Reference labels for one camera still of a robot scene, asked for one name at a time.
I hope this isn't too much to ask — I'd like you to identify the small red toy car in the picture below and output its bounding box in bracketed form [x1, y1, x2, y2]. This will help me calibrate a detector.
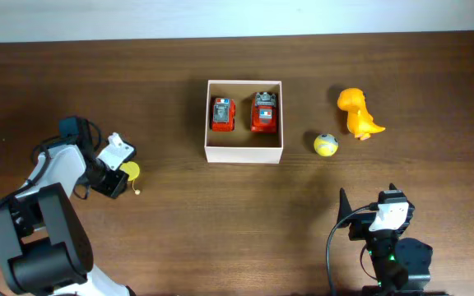
[211, 98, 236, 132]

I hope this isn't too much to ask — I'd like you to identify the yellow grey ball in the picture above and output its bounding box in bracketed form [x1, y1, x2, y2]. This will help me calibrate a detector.
[314, 134, 339, 157]

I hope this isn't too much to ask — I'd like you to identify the white cardboard box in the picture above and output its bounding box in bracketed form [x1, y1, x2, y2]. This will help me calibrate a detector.
[204, 80, 284, 164]

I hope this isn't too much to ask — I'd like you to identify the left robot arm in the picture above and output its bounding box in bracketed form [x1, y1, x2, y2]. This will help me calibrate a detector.
[0, 116, 136, 296]

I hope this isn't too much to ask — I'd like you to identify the yellow wooden rattle drum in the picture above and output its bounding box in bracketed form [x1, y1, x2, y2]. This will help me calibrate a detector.
[119, 161, 141, 195]

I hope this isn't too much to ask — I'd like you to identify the orange toy dinosaur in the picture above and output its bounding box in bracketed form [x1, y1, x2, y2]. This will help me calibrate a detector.
[337, 88, 386, 141]

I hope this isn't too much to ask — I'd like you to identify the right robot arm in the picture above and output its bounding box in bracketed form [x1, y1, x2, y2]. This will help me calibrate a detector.
[337, 184, 433, 295]

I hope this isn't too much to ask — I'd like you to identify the red toy fire truck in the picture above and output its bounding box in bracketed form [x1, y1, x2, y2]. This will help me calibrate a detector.
[250, 92, 278, 133]

